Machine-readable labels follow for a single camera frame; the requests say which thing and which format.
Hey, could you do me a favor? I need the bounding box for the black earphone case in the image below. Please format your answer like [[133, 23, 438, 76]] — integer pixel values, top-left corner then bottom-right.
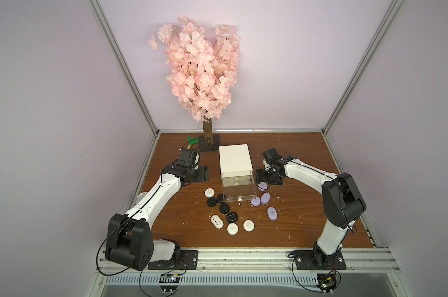
[[226, 212, 239, 223], [207, 197, 218, 207], [216, 194, 225, 204], [219, 203, 230, 215]]

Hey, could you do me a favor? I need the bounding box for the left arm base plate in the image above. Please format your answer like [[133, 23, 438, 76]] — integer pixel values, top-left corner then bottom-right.
[[147, 249, 199, 271]]

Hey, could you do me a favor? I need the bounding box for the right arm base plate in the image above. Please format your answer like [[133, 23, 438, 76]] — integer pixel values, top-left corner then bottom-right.
[[288, 250, 347, 271]]

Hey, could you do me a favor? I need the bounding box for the right circuit board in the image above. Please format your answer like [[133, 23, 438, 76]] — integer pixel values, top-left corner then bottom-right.
[[316, 273, 338, 294]]

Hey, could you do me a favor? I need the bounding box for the black earphone case middle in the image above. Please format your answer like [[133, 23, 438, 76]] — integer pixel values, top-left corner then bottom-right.
[[219, 203, 230, 215]]

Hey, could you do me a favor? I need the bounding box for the black earphone case upper left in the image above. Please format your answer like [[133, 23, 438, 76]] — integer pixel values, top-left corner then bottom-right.
[[207, 197, 218, 207]]

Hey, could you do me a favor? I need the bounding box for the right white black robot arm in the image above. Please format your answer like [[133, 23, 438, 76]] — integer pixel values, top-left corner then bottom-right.
[[256, 148, 367, 267]]

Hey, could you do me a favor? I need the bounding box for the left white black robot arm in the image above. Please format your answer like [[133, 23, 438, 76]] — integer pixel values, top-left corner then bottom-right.
[[104, 148, 209, 271]]

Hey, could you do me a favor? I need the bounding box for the clear drawer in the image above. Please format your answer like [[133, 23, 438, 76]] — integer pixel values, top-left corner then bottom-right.
[[222, 175, 257, 203]]

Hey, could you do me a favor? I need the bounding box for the white oval earphone case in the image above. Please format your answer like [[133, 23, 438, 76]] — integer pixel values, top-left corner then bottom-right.
[[210, 215, 224, 229]]

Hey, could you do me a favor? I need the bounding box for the white round earphone case bottom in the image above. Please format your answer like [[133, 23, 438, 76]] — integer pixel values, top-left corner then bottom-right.
[[227, 223, 239, 236]]

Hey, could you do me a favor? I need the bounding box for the circuit board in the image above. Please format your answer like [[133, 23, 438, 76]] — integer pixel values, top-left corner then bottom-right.
[[316, 273, 338, 294], [158, 273, 181, 296]]

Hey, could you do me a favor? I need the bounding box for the white round earphone case top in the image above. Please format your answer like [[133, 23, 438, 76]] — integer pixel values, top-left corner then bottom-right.
[[205, 188, 215, 198]]

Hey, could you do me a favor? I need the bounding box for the black earphone case upper right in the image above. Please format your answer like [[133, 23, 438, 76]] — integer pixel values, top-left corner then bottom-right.
[[216, 194, 225, 204]]

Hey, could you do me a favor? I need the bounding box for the left circuit board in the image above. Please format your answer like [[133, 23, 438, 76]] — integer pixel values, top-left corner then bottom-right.
[[158, 273, 181, 296]]

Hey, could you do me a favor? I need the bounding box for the purple earphone case top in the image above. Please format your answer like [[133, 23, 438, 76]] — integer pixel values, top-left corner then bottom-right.
[[257, 182, 269, 192]]

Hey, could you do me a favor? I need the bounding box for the green toy rake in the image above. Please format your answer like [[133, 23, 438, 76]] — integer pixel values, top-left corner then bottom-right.
[[188, 135, 199, 147]]

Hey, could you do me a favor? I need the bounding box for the pink blossom artificial tree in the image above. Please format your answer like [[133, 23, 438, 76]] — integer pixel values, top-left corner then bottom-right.
[[147, 15, 240, 136]]

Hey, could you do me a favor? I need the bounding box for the black earphone case lower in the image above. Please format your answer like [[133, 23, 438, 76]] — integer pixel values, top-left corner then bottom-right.
[[226, 212, 239, 223]]

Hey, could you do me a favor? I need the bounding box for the purple earphone case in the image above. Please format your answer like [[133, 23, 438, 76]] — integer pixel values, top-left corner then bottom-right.
[[260, 193, 271, 205], [257, 182, 269, 192], [250, 196, 261, 207], [267, 207, 278, 221]]

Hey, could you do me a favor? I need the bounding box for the white round earphone case right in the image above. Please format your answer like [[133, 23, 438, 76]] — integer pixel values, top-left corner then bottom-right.
[[242, 220, 255, 232]]

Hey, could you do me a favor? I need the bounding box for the white round earphone case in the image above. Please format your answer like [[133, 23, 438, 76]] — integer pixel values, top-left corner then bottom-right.
[[242, 220, 255, 232], [227, 223, 239, 236], [205, 188, 215, 198]]

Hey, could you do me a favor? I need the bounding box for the white three-drawer cabinet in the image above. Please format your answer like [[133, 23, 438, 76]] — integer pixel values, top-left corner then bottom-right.
[[219, 144, 253, 187]]

